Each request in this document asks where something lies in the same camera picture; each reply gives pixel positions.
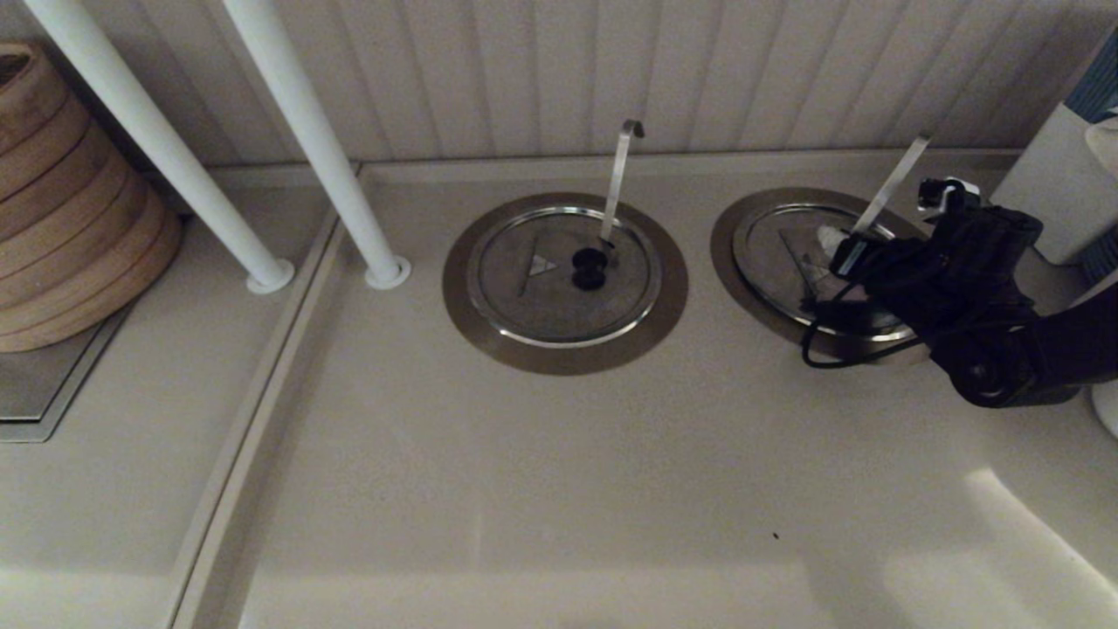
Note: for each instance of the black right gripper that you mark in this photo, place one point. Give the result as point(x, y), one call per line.
point(943, 288)

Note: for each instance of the round steel lid black knob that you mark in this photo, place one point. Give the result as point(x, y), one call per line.
point(541, 306)
point(773, 262)

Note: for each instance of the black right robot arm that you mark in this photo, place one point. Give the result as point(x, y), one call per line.
point(1074, 341)

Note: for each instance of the white box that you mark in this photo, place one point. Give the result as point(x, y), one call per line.
point(1061, 175)

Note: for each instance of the white tissue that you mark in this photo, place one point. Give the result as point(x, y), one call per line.
point(1106, 144)

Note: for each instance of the blue striped container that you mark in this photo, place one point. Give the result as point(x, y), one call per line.
point(1102, 87)

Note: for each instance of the white metal pole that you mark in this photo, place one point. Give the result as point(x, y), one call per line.
point(175, 166)
point(319, 140)

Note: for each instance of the stacked bamboo steamer baskets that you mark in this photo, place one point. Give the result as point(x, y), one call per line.
point(70, 218)

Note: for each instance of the flat steel counter plate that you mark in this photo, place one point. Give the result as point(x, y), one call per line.
point(35, 384)

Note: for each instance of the right wrist camera unit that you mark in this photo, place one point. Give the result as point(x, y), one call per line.
point(996, 231)

